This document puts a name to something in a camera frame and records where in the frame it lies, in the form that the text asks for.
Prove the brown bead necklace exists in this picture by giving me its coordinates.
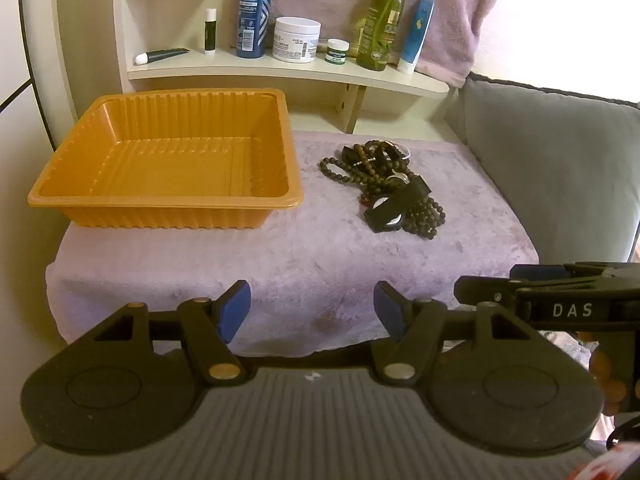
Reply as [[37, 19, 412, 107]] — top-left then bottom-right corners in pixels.
[[320, 141, 447, 241]]

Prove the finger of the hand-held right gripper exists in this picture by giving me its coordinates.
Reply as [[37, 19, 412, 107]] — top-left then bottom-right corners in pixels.
[[454, 269, 621, 311], [510, 261, 640, 281]]

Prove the beige shelf unit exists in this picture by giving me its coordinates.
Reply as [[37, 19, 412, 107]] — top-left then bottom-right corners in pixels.
[[17, 0, 463, 151]]

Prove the lip balm stick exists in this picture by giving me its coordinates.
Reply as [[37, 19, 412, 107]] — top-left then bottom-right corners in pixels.
[[203, 8, 217, 55]]

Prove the blue and white tube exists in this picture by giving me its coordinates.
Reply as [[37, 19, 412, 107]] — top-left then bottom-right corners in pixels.
[[397, 0, 436, 76]]

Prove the white cream jar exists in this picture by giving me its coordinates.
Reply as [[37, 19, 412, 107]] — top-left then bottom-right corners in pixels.
[[272, 16, 322, 64]]

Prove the dark green tube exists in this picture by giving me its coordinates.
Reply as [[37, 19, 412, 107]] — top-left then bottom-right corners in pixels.
[[134, 47, 191, 67]]

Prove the grey cushion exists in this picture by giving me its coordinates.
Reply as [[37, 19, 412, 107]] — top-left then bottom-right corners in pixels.
[[445, 72, 640, 266]]

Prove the orange plastic tray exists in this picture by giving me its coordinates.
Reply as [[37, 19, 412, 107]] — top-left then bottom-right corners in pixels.
[[27, 87, 306, 231]]

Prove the small green label jar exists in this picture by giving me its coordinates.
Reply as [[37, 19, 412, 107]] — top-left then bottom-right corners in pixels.
[[325, 38, 351, 65]]

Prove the pink table towel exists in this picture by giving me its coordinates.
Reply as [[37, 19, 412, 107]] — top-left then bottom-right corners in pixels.
[[45, 130, 541, 356]]

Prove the dark bead bracelet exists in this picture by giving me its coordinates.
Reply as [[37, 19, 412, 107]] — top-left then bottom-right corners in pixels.
[[342, 142, 408, 171]]

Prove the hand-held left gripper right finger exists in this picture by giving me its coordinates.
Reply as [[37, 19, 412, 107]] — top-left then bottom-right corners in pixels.
[[372, 280, 546, 388]]

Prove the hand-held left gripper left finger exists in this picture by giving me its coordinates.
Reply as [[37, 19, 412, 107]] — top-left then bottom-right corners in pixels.
[[70, 280, 251, 387]]

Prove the person's right hand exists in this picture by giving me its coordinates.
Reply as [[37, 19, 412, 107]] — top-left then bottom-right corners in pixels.
[[580, 332, 628, 416]]

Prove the black wall cable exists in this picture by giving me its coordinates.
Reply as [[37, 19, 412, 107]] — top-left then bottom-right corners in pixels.
[[0, 74, 36, 113]]

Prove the blue spray bottle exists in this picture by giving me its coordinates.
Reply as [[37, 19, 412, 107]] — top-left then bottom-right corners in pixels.
[[235, 0, 273, 58]]

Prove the green spray bottle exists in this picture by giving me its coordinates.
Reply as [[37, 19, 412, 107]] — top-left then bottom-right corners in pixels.
[[356, 0, 406, 72]]

